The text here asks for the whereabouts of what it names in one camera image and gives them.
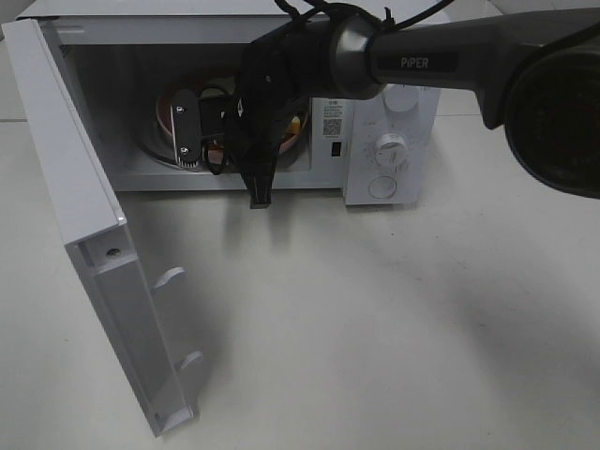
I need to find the round door release button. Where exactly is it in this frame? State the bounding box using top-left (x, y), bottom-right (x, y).
top-left (368, 176), bottom-right (398, 200)

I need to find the pink round plate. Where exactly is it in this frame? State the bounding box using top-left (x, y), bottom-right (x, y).
top-left (155, 72), bottom-right (310, 140)

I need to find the white microwave oven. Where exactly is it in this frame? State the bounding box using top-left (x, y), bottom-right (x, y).
top-left (4, 1), bottom-right (440, 210)

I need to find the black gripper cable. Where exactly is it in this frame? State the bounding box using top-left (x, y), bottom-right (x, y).
top-left (201, 0), bottom-right (456, 177)

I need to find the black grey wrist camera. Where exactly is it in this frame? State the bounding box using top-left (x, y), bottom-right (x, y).
top-left (171, 89), bottom-right (202, 172)

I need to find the white upper power knob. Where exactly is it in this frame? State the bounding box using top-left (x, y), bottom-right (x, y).
top-left (382, 84), bottom-right (419, 113)

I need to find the glass microwave turntable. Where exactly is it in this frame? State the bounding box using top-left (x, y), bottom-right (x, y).
top-left (131, 125), bottom-right (310, 172)

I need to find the white bread sandwich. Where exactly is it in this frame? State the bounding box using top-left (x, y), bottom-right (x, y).
top-left (207, 115), bottom-right (307, 164)

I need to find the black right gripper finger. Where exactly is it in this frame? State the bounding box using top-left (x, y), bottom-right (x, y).
top-left (241, 158), bottom-right (276, 209)

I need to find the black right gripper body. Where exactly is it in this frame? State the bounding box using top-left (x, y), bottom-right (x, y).
top-left (202, 32), bottom-right (309, 178)

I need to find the white microwave door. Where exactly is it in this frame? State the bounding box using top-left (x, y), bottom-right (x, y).
top-left (2, 19), bottom-right (194, 436)

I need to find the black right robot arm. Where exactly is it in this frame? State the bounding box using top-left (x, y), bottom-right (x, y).
top-left (221, 3), bottom-right (599, 208)

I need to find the white timer knob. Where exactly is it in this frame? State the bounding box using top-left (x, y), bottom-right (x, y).
top-left (375, 133), bottom-right (409, 168)

